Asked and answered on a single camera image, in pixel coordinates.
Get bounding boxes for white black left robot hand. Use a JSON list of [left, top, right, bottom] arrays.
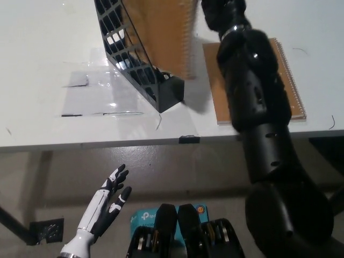
[[76, 164, 133, 239]]

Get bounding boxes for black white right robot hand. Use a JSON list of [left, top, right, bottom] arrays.
[[201, 0, 252, 35]]

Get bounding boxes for brown spiral notebook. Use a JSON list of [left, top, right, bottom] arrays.
[[124, 0, 199, 81], [202, 37, 307, 126]]

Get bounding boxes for black lattice book holder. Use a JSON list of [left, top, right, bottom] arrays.
[[94, 0, 186, 114]]

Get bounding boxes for teal tp-link box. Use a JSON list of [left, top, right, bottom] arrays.
[[130, 203, 209, 242]]

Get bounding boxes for clear plastic sheet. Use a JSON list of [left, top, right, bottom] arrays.
[[55, 48, 162, 118]]

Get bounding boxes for small black tape piece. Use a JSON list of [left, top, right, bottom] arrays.
[[178, 134, 201, 144]]

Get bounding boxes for grey paper patch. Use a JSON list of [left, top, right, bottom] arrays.
[[62, 73, 90, 88]]

